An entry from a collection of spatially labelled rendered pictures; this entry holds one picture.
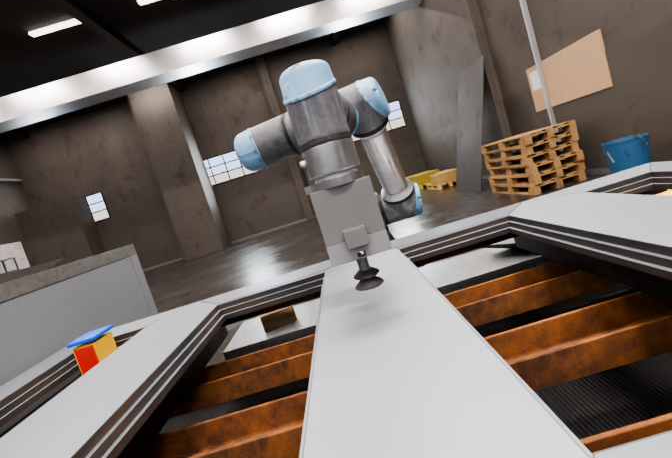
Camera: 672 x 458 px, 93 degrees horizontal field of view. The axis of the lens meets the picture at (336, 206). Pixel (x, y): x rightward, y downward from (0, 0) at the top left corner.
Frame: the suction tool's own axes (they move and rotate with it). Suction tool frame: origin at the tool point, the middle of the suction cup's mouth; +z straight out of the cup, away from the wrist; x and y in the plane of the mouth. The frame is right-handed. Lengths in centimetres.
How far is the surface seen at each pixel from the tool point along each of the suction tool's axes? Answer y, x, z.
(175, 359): -34.9, 7.8, 5.0
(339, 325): -5.8, -1.8, 3.7
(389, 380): -1.5, -16.5, 3.7
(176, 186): -480, 1038, -158
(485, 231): 29.9, 26.4, 5.5
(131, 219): -715, 1132, -106
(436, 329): 5.3, -10.5, 3.7
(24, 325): -80, 31, -5
